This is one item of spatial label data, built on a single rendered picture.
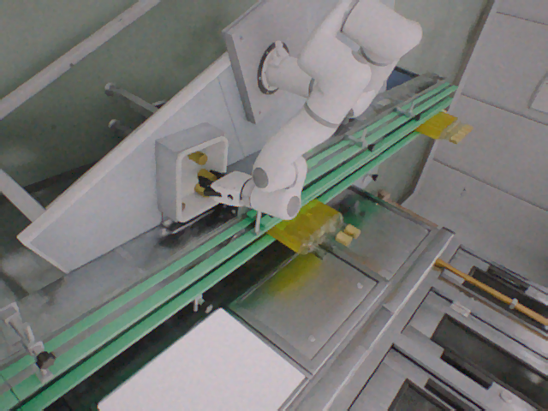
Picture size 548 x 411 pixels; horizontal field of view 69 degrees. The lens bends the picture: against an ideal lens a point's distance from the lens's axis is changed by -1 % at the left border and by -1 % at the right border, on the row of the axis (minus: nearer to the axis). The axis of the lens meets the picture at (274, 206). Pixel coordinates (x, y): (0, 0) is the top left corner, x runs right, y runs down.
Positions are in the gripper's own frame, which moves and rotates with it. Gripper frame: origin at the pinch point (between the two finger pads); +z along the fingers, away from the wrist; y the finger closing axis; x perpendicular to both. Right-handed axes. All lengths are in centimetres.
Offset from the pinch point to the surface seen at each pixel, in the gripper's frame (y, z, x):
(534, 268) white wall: 557, -51, -378
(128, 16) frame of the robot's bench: 22, 56, 40
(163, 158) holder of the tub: -10.2, 3.9, 9.2
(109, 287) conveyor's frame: -34.2, 2.4, -14.8
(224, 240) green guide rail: -0.1, -1.9, -19.3
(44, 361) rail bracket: -55, -15, -8
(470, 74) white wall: 603, 98, -102
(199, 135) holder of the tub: 0.3, 1.4, 12.2
